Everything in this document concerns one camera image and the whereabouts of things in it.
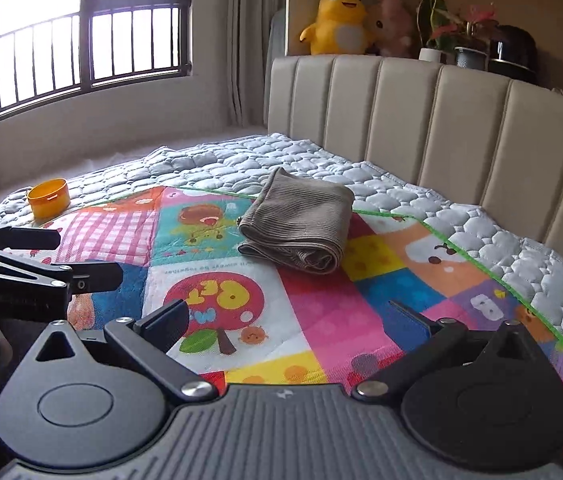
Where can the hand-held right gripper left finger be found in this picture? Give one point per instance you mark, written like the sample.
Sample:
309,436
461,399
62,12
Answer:
169,317

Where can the beige padded headboard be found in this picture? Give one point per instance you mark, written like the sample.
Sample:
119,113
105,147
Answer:
461,125

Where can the black round pot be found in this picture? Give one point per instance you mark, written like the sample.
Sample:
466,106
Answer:
511,50

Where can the pink plush toy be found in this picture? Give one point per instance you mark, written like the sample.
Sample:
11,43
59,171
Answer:
391,25

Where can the beige curtain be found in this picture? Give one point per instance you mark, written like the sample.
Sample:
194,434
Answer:
244,40

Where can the yellow plush duck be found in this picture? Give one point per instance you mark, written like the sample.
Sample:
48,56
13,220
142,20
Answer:
336,25

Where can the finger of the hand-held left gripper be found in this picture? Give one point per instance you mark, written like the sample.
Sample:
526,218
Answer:
96,277
21,238

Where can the brown striped knit sweater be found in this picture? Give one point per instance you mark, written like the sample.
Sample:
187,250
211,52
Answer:
296,220

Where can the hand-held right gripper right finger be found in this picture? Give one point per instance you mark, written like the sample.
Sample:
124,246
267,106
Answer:
411,322

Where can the green plant in white pot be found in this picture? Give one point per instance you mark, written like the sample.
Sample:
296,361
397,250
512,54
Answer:
434,25

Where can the colourful printed blanket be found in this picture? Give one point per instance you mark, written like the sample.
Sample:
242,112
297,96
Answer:
311,310

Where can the window with black railing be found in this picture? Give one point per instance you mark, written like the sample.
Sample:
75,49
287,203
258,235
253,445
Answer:
86,35

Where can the colourful quilted bed mat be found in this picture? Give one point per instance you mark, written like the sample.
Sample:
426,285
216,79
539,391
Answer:
261,155

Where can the orange round container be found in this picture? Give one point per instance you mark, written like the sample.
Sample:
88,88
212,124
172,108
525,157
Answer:
49,200

